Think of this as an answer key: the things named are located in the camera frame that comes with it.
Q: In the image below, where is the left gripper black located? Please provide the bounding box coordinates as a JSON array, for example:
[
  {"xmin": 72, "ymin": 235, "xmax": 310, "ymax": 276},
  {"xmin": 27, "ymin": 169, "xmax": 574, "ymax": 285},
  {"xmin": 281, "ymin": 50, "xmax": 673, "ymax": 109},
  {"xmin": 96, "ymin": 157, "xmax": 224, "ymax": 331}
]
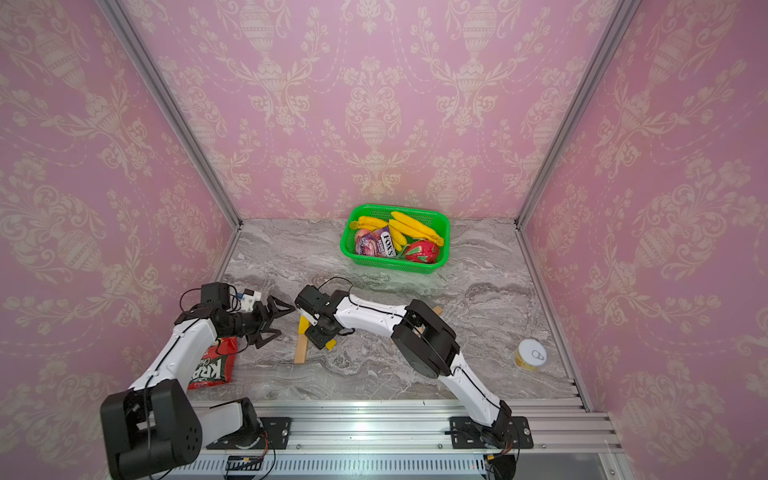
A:
[{"xmin": 222, "ymin": 294, "xmax": 294, "ymax": 346}]

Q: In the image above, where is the yellow block diagonal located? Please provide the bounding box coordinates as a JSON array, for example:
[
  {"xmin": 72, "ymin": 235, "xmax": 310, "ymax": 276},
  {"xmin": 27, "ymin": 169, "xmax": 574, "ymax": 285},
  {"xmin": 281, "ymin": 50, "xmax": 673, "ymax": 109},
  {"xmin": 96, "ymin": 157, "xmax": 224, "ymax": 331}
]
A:
[{"xmin": 298, "ymin": 316, "xmax": 311, "ymax": 335}]

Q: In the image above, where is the natural wooden block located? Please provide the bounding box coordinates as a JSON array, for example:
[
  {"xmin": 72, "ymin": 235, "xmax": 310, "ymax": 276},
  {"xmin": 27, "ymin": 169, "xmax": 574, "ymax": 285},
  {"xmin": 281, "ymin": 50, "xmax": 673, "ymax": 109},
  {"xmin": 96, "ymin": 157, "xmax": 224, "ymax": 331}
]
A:
[{"xmin": 294, "ymin": 334, "xmax": 309, "ymax": 365}]

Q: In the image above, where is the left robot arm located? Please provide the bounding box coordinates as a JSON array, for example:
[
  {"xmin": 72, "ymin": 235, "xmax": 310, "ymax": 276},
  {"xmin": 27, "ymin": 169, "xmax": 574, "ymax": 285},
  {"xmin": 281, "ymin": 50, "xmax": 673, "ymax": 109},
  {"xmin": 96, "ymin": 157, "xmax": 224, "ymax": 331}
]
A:
[{"xmin": 100, "ymin": 282, "xmax": 296, "ymax": 479}]

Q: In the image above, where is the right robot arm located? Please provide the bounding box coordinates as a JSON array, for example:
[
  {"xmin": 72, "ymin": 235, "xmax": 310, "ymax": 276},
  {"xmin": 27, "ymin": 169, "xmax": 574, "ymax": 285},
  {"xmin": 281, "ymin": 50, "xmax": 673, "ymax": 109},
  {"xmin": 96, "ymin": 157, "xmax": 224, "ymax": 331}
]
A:
[{"xmin": 295, "ymin": 285, "xmax": 522, "ymax": 452}]

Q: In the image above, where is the red snack bag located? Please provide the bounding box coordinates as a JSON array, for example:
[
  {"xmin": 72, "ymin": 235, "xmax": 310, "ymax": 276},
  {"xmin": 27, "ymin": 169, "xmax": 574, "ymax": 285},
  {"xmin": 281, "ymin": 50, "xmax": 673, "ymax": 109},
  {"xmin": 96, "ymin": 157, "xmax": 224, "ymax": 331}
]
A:
[{"xmin": 187, "ymin": 337, "xmax": 238, "ymax": 390}]

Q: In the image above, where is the purple snack packet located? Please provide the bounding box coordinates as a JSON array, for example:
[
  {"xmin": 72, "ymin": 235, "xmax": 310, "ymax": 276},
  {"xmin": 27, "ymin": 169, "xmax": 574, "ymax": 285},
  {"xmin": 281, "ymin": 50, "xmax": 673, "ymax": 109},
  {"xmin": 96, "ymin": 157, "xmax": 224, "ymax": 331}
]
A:
[{"xmin": 354, "ymin": 227, "xmax": 397, "ymax": 258}]

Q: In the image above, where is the banana bunch left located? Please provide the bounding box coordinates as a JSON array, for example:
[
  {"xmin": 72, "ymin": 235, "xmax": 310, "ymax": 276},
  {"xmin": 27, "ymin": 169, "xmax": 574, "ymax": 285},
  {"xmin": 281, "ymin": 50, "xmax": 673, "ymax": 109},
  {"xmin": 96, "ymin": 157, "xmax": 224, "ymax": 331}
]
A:
[{"xmin": 349, "ymin": 216, "xmax": 388, "ymax": 231}]

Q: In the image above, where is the banana bunch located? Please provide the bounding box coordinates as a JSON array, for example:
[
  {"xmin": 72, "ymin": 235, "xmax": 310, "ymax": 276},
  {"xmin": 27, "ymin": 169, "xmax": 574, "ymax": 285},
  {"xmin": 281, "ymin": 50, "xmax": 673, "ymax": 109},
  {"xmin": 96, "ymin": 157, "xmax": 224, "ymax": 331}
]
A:
[
  {"xmin": 389, "ymin": 211, "xmax": 445, "ymax": 247},
  {"xmin": 349, "ymin": 216, "xmax": 388, "ymax": 231}
]

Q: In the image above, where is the red dragon fruit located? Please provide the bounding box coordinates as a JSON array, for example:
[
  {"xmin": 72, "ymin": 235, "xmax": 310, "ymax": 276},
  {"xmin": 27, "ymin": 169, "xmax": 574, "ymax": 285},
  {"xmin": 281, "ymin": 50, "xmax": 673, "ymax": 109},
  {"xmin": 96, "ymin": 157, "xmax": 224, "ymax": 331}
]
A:
[{"xmin": 402, "ymin": 239, "xmax": 440, "ymax": 264}]

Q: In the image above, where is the banana bunch right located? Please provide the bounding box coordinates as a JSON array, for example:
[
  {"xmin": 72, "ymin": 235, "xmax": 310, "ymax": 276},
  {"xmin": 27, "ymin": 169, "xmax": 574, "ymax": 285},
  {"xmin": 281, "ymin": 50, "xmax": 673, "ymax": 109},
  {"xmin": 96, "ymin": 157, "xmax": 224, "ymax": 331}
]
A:
[{"xmin": 389, "ymin": 211, "xmax": 445, "ymax": 247}]

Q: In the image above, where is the green plastic basket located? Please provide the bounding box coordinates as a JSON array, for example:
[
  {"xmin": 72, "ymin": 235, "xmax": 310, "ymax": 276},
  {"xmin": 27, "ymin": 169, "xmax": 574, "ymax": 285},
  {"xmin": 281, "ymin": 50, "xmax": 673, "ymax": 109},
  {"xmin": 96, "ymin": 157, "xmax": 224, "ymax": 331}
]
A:
[{"xmin": 340, "ymin": 204, "xmax": 451, "ymax": 274}]

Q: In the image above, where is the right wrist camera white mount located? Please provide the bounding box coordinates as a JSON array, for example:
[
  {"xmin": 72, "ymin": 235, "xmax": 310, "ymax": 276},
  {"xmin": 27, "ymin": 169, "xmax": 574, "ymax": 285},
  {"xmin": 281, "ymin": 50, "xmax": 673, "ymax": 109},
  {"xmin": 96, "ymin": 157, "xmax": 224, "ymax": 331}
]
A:
[{"xmin": 297, "ymin": 307, "xmax": 317, "ymax": 325}]

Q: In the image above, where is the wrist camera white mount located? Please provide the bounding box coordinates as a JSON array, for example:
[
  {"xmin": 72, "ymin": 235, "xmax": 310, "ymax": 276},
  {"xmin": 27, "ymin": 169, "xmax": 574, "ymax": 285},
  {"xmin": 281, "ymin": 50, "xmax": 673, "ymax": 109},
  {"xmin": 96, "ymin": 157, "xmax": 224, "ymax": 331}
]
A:
[
  {"xmin": 237, "ymin": 289, "xmax": 262, "ymax": 302},
  {"xmin": 297, "ymin": 307, "xmax": 317, "ymax": 325}
]

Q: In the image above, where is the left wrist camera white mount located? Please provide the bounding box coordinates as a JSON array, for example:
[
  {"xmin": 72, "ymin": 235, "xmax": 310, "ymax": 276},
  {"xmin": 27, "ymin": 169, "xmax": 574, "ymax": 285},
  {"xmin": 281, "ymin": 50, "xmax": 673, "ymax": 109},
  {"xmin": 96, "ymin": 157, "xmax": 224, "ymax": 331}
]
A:
[{"xmin": 237, "ymin": 289, "xmax": 262, "ymax": 302}]

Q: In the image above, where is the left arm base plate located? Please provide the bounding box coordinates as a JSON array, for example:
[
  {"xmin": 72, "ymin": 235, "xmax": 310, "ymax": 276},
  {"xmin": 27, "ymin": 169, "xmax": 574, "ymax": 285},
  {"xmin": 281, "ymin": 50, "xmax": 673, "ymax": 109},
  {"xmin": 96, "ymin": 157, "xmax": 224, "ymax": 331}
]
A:
[{"xmin": 206, "ymin": 417, "xmax": 292, "ymax": 450}]

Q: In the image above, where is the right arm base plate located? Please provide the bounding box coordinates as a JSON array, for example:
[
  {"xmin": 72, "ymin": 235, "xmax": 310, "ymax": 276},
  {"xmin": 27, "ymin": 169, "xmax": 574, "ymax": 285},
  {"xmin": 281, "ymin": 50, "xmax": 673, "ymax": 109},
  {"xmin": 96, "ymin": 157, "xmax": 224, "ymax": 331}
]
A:
[{"xmin": 445, "ymin": 416, "xmax": 534, "ymax": 451}]

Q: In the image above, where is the aluminium front rail frame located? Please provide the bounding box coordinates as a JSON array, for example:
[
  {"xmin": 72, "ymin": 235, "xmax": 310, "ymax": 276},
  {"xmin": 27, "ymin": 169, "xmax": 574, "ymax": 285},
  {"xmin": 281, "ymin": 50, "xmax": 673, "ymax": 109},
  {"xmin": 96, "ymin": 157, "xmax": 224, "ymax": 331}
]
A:
[{"xmin": 170, "ymin": 398, "xmax": 623, "ymax": 478}]

